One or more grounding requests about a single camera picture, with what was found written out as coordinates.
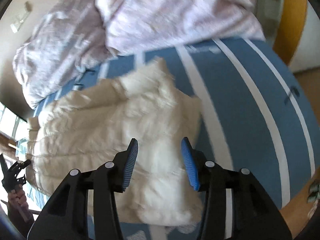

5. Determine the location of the cream quilted down jacket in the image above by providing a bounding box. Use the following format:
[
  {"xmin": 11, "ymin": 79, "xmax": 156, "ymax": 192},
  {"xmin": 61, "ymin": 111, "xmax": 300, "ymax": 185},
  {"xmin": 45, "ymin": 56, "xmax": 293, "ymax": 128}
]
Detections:
[{"xmin": 25, "ymin": 57, "xmax": 203, "ymax": 228}]

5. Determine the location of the person's left hand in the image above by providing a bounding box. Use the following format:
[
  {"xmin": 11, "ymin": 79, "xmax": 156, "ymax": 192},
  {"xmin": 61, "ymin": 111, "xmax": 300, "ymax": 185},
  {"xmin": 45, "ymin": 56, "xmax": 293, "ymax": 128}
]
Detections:
[{"xmin": 7, "ymin": 189, "xmax": 29, "ymax": 222}]

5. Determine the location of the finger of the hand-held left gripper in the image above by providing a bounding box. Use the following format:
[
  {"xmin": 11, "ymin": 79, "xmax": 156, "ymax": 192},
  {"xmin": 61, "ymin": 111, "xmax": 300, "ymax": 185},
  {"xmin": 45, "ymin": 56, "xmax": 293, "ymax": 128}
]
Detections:
[
  {"xmin": 0, "ymin": 154, "xmax": 9, "ymax": 178},
  {"xmin": 15, "ymin": 159, "xmax": 32, "ymax": 171}
]

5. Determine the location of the white wall socket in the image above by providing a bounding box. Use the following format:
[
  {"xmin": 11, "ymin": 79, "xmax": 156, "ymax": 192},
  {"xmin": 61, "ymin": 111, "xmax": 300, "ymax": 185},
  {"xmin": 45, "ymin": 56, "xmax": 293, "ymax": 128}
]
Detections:
[{"xmin": 10, "ymin": 14, "xmax": 28, "ymax": 33}]

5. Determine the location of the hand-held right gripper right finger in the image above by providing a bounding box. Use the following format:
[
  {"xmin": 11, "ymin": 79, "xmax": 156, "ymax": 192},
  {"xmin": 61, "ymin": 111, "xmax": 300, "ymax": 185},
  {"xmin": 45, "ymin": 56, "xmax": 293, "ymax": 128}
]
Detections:
[{"xmin": 181, "ymin": 137, "xmax": 293, "ymax": 240}]

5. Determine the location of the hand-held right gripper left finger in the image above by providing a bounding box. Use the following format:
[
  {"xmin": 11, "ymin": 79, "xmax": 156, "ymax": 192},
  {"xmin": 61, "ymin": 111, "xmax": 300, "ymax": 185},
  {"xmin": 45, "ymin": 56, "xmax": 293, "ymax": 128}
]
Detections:
[{"xmin": 29, "ymin": 138, "xmax": 139, "ymax": 240}]

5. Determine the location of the blue white-striped bed sheet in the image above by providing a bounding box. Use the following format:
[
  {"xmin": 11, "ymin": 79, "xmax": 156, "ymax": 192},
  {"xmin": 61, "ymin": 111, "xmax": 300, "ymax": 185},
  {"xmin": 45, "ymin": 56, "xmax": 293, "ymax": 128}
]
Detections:
[{"xmin": 25, "ymin": 37, "xmax": 316, "ymax": 240}]

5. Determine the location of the large black framed window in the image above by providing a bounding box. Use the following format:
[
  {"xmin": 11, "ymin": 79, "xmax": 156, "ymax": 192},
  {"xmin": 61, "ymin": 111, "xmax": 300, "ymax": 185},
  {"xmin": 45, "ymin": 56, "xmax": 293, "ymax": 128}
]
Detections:
[{"xmin": 0, "ymin": 102, "xmax": 28, "ymax": 162}]

